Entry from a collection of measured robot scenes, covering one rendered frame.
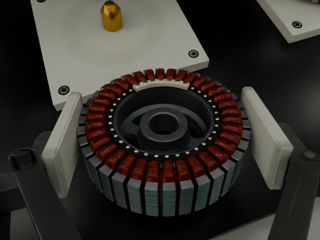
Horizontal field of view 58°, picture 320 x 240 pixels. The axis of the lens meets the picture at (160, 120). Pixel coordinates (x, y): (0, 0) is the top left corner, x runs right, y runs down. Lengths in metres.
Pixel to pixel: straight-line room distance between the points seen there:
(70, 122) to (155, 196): 0.07
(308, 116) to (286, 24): 0.10
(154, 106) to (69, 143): 0.08
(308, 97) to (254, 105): 0.12
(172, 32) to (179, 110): 0.11
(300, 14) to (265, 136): 0.21
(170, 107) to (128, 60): 0.08
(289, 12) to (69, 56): 0.23
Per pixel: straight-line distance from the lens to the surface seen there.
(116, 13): 0.30
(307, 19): 0.36
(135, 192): 0.16
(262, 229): 0.27
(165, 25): 0.31
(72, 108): 0.19
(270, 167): 0.17
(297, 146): 0.17
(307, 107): 0.30
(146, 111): 0.22
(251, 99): 0.20
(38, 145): 0.17
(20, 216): 0.25
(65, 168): 0.16
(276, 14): 0.35
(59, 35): 0.32
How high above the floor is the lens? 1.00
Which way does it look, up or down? 62 degrees down
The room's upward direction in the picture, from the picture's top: 1 degrees clockwise
